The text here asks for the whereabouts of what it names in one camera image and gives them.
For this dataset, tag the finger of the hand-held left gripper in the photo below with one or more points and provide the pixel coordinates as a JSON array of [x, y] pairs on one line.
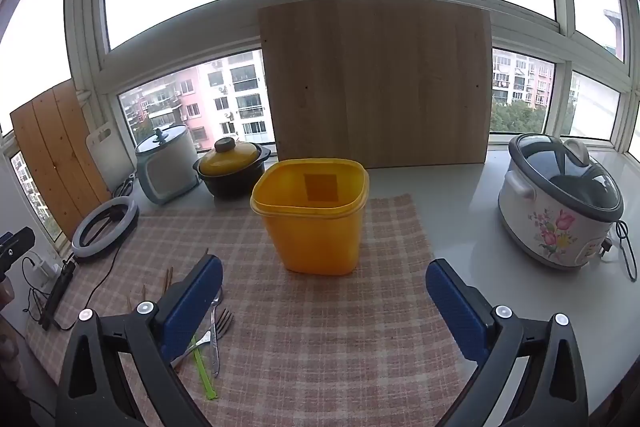
[[17, 244]]

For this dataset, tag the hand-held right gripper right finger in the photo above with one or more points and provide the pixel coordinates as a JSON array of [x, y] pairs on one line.
[[455, 302]]

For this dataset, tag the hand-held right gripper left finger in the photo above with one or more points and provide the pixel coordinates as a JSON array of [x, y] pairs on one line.
[[192, 307]]

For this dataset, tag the metal fork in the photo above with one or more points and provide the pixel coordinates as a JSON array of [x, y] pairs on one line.
[[226, 324]]

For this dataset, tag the metal spoon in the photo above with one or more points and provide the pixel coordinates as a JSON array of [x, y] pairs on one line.
[[216, 357]]

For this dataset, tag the green plastic spoon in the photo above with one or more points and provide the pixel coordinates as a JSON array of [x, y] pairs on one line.
[[205, 379]]

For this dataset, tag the yellow plastic container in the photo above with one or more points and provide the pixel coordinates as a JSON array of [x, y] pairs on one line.
[[310, 232]]

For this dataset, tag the white power adapter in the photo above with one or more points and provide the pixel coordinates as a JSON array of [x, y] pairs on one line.
[[44, 268]]

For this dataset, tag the orange wooden plank board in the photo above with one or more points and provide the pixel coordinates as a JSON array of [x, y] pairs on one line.
[[55, 147]]

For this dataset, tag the dark metal utensil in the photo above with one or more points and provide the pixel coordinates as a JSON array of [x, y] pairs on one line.
[[125, 186]]

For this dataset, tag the white floral rice cooker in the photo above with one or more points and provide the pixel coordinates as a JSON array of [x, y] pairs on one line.
[[545, 217]]

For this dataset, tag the white cutting board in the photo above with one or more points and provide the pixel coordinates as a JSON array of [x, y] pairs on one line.
[[107, 157]]

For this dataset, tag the pink plaid cloth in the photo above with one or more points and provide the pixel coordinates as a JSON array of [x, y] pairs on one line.
[[325, 332]]

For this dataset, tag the black pot with yellow lid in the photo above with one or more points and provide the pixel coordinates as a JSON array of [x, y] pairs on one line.
[[232, 179]]

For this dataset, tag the white teal electric cooker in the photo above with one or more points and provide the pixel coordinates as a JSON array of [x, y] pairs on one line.
[[165, 167]]

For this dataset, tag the pink apartment building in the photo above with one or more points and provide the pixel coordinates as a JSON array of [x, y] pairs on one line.
[[200, 92]]

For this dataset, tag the large light wooden board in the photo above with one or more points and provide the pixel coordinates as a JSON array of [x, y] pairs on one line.
[[375, 82]]

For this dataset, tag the pale apartment building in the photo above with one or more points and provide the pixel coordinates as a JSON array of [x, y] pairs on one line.
[[520, 77]]

